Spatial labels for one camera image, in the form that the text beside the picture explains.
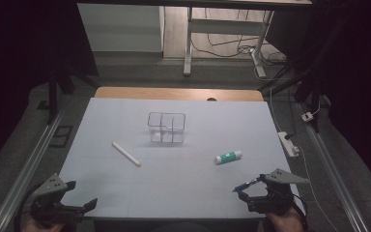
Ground green and white glue stick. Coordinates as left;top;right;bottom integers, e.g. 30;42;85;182
214;149;243;165

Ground white pen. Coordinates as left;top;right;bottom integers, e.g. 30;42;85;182
111;141;142;168

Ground black floor frame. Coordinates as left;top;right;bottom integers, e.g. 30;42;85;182
49;125;74;149

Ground white power strip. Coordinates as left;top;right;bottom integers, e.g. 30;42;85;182
277;130;300;159

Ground person's left hand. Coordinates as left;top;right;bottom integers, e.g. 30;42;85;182
21;216;66;232

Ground wooden table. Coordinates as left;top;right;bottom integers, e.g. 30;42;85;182
94;86;265;102

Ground person's right hand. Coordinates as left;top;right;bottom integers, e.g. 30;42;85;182
266;206;304;232

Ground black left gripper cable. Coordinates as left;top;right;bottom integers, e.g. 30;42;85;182
13;192;38;232

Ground blue pen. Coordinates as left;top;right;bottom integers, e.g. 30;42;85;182
232;178;266;193

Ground black metal stand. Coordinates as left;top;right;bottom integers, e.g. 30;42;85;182
46;62;100;126
258;61;327;133

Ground white cabinet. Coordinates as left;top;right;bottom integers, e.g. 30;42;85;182
76;3;166;53

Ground white power strip cable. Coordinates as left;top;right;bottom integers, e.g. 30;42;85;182
298;146;340;232

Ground aluminium rail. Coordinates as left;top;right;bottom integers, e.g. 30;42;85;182
0;104;71;232
297;101;370;232

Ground pale blue table mat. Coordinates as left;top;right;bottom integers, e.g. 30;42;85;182
58;97;306;220

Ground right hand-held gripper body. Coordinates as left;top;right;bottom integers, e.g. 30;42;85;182
246;168;310;217

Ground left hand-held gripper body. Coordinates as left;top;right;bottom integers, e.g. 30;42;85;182
28;173;86;226

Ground black floor cables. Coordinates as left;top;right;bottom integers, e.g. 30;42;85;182
191;9;288;66

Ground clear plastic pen holder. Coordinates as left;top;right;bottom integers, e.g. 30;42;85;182
147;111;187;145

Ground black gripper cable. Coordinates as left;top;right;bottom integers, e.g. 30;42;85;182
292;194;309;231
13;192;38;232

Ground white desk frame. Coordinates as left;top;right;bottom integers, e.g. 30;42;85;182
183;6;275;79

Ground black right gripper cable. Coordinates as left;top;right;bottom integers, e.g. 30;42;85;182
292;194;309;231

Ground small white adapter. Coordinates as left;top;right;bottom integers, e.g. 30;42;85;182
300;111;315;123

